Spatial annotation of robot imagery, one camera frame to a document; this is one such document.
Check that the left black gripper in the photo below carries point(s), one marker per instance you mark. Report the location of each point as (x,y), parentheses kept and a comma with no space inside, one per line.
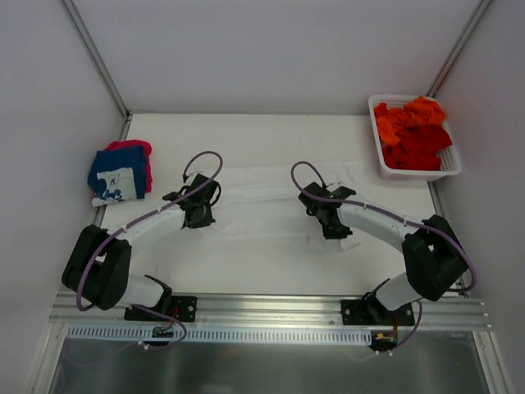
(201,217)

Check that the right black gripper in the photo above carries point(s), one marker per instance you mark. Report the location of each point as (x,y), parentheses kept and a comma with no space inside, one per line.
(332,228)

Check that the white t-shirt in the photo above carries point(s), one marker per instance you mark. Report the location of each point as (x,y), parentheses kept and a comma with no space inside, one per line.
(263,201)

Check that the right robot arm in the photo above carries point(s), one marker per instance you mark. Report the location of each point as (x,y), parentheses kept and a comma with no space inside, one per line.
(433,257)

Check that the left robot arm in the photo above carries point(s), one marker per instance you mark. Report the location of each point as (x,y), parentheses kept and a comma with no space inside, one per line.
(98,270)

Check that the folded blue printed t-shirt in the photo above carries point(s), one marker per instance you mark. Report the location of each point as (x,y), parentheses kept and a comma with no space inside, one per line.
(110,187)

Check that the red t-shirt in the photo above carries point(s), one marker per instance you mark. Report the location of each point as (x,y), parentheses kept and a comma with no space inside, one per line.
(418,149)

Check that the orange t-shirt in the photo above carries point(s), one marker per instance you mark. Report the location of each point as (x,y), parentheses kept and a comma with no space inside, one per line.
(395,123)

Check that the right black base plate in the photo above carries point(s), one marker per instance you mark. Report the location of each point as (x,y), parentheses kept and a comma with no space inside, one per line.
(367,313)

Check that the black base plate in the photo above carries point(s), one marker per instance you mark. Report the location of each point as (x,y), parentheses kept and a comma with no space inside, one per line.
(367,313)
(180,307)

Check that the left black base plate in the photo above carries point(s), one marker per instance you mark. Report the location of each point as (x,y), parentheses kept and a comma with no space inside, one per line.
(180,307)

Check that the white slotted cable duct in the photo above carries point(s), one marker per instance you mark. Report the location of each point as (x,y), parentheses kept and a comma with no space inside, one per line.
(351,337)

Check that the aluminium mounting rail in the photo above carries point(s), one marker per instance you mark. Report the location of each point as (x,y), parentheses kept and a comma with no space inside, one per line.
(450,313)

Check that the right aluminium frame post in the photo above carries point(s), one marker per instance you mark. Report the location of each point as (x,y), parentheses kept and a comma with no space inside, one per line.
(478,14)

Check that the aluminium frame post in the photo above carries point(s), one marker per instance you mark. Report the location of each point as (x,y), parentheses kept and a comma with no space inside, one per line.
(478,14)
(95,56)

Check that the left aluminium frame post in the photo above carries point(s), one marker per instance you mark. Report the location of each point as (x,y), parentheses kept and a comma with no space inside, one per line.
(95,56)

